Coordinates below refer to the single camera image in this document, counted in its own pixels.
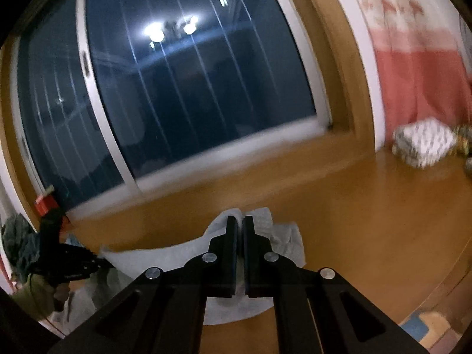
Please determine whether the grey knit sweater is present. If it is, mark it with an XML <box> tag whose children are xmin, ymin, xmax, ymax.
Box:
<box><xmin>51</xmin><ymin>208</ymin><xmax>306</xmax><ymax>334</ymax></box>

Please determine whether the light blue denim garment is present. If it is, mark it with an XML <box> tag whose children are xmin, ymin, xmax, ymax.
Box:
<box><xmin>65</xmin><ymin>233</ymin><xmax>84</xmax><ymax>248</ymax></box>

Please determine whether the red box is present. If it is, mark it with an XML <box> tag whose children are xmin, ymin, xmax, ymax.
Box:
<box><xmin>34</xmin><ymin>186</ymin><xmax>71</xmax><ymax>229</ymax></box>

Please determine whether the white framed window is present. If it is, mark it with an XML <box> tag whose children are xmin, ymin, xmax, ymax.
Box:
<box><xmin>10</xmin><ymin>0</ymin><xmax>331</xmax><ymax>218</ymax></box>

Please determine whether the patterned folded cloth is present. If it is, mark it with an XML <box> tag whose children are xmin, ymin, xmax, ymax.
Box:
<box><xmin>392</xmin><ymin>117</ymin><xmax>457</xmax><ymax>169</ymax></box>

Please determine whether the pink white curtain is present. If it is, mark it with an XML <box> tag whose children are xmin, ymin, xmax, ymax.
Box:
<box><xmin>358</xmin><ymin>0</ymin><xmax>471</xmax><ymax>143</ymax></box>

